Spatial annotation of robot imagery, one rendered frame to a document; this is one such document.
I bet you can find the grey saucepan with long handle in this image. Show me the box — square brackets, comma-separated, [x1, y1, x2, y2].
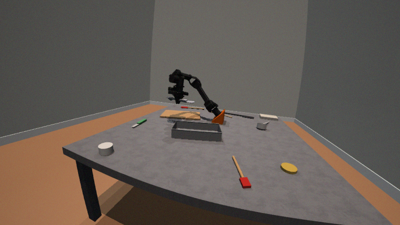
[257, 123, 267, 129]

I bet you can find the short grey cylinder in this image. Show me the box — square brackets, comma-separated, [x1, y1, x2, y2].
[98, 142, 114, 156]

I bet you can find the yellow flat disc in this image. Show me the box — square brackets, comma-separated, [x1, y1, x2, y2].
[281, 163, 297, 174]

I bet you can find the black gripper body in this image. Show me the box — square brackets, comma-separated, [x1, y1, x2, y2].
[168, 84, 188, 95]

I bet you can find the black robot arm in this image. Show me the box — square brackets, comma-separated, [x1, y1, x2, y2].
[168, 69, 222, 117]

